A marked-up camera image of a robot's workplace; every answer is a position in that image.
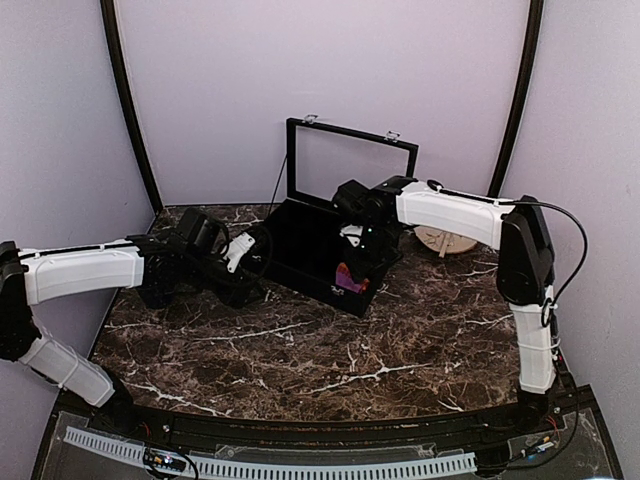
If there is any black left frame post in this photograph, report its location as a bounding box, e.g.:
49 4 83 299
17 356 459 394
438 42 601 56
99 0 164 215

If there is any black frame post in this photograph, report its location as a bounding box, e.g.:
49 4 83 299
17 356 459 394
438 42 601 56
99 0 164 215
487 0 545 197

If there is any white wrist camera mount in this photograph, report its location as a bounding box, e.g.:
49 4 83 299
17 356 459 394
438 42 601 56
340 225 363 248
223 232 256 274

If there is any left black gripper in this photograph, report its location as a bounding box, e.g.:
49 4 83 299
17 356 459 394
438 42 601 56
181 251 266 309

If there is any black right camera cable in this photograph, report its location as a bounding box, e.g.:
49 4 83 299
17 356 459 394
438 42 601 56
427 179 589 326

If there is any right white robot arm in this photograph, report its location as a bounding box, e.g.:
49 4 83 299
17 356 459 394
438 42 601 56
331 176 556 434

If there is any white slotted cable duct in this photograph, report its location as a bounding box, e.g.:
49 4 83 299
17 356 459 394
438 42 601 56
63 427 478 479

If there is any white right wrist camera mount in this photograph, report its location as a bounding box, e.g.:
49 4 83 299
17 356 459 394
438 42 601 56
340 225 363 248

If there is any black display case box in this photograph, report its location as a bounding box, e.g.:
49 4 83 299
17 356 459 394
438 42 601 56
265 116 419 316

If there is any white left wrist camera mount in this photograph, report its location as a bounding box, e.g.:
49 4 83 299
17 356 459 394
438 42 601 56
223 232 256 274

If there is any purple orange striped sock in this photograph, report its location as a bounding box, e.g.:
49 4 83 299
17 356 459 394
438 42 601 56
335 262 370 294

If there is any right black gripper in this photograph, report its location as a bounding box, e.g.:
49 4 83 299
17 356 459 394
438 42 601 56
343 221 400 282

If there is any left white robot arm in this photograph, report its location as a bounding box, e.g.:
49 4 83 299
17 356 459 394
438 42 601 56
1 208 273 436

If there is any black right frame post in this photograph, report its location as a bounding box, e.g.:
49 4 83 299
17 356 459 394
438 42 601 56
487 0 545 197

